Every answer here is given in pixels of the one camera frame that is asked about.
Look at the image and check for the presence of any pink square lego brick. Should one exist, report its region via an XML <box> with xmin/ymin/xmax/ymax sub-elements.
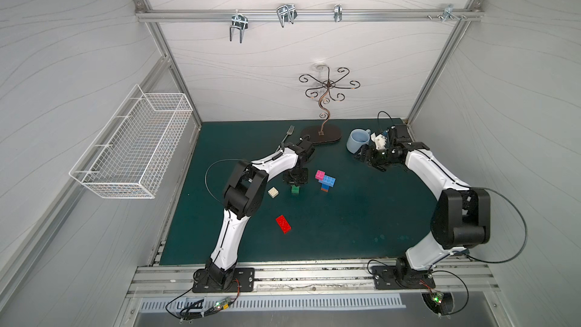
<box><xmin>315</xmin><ymin>170</ymin><xmax>325</xmax><ymax>180</ymax></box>

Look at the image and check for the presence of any cream square lego brick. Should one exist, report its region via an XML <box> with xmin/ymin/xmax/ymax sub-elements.
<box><xmin>268</xmin><ymin>187</ymin><xmax>279</xmax><ymax>198</ymax></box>

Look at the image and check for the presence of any light blue long lego brick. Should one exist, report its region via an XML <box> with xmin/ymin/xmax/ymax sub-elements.
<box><xmin>319</xmin><ymin>176</ymin><xmax>336</xmax><ymax>188</ymax></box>

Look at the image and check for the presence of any red long lego brick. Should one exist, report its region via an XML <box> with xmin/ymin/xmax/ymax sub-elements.
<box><xmin>275</xmin><ymin>215</ymin><xmax>292</xmax><ymax>234</ymax></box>

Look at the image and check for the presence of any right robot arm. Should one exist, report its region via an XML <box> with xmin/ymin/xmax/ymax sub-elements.
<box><xmin>350</xmin><ymin>124</ymin><xmax>494</xmax><ymax>288</ymax></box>

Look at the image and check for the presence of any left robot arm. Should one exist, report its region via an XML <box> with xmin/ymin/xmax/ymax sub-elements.
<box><xmin>204</xmin><ymin>138</ymin><xmax>315</xmax><ymax>289</ymax></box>

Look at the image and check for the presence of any light blue mug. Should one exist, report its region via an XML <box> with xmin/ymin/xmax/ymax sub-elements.
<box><xmin>346</xmin><ymin>129</ymin><xmax>372</xmax><ymax>154</ymax></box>

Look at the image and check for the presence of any silver metal fork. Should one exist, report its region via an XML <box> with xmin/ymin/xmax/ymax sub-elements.
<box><xmin>280</xmin><ymin>125</ymin><xmax>295</xmax><ymax>149</ymax></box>

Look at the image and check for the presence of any brown metal mug tree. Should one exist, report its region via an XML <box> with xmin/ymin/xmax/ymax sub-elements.
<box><xmin>298</xmin><ymin>64</ymin><xmax>361</xmax><ymax>145</ymax></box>

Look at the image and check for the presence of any green table mat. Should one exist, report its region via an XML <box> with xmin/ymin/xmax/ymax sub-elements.
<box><xmin>160</xmin><ymin>119</ymin><xmax>437</xmax><ymax>266</ymax></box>

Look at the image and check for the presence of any metal hook right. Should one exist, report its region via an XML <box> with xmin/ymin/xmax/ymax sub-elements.
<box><xmin>426</xmin><ymin>4</ymin><xmax>468</xmax><ymax>23</ymax></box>

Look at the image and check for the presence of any small metal hook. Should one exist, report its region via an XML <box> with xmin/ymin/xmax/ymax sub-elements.
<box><xmin>334</xmin><ymin>4</ymin><xmax>343</xmax><ymax>23</ymax></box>

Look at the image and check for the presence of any metal double hook middle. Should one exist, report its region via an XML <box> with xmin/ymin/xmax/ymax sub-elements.
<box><xmin>276</xmin><ymin>4</ymin><xmax>297</xmax><ymax>28</ymax></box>

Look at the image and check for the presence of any metal double hook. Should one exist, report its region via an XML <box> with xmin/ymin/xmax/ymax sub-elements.
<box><xmin>229</xmin><ymin>13</ymin><xmax>249</xmax><ymax>43</ymax></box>
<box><xmin>276</xmin><ymin>4</ymin><xmax>297</xmax><ymax>28</ymax></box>

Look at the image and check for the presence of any metal double hook left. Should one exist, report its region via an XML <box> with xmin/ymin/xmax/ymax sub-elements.
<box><xmin>229</xmin><ymin>13</ymin><xmax>249</xmax><ymax>43</ymax></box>

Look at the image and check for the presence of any white vent strip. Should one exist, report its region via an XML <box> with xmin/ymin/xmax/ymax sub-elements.
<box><xmin>139</xmin><ymin>293</ymin><xmax>406</xmax><ymax>314</ymax></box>

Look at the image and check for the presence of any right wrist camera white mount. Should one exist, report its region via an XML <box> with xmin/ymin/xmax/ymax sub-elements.
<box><xmin>370</xmin><ymin>133</ymin><xmax>390</xmax><ymax>151</ymax></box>

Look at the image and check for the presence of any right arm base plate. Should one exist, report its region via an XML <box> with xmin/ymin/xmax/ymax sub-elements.
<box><xmin>371</xmin><ymin>265</ymin><xmax>436</xmax><ymax>290</ymax></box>

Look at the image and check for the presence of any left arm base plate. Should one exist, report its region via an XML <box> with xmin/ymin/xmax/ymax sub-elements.
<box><xmin>192</xmin><ymin>267</ymin><xmax>255</xmax><ymax>293</ymax></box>

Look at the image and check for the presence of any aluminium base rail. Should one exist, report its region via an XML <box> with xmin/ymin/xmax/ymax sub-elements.
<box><xmin>126</xmin><ymin>257</ymin><xmax>500</xmax><ymax>298</ymax></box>

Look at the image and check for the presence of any white wire basket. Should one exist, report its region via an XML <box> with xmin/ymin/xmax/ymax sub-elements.
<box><xmin>69</xmin><ymin>85</ymin><xmax>193</xmax><ymax>199</ymax></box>

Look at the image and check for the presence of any aluminium top rail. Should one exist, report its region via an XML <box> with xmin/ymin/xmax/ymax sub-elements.
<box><xmin>136</xmin><ymin>8</ymin><xmax>485</xmax><ymax>24</ymax></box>

